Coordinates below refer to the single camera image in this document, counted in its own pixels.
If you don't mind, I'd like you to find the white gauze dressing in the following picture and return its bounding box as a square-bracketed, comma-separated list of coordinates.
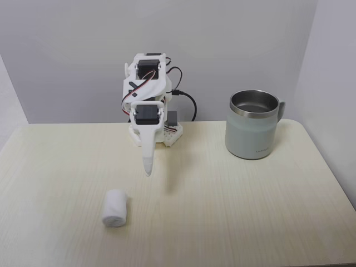
[101, 189, 129, 228]

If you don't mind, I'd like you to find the pale green steel mug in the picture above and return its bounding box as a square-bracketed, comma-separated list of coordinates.
[225, 89, 286, 161]

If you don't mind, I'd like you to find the black usb cable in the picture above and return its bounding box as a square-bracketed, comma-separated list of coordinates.
[171, 89, 197, 122]

